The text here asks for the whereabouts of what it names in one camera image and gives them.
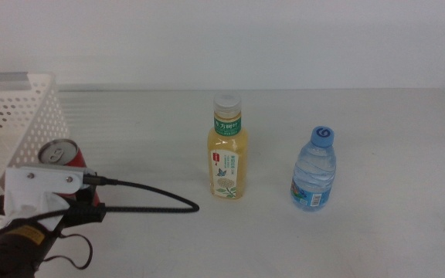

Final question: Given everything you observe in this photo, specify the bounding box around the thin black left arm wire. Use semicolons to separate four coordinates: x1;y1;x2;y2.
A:
0;220;94;271

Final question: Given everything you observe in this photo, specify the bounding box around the white perforated plastic basket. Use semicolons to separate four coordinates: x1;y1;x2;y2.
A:
0;72;70;232

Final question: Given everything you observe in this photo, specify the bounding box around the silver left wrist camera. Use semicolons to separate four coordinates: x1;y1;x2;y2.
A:
20;162;94;174

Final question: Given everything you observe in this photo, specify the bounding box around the clear water bottle blue cap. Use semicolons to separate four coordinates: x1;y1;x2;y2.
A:
289;125;338;212

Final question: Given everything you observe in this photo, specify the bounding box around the red soda can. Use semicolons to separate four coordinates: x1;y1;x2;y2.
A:
37;138;102;208

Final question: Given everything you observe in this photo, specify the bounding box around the yellow tea bottle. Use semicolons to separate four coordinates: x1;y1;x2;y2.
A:
206;91;249;200

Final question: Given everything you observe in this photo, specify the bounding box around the black braided left camera cable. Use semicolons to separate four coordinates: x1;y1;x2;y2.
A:
0;174;201;248

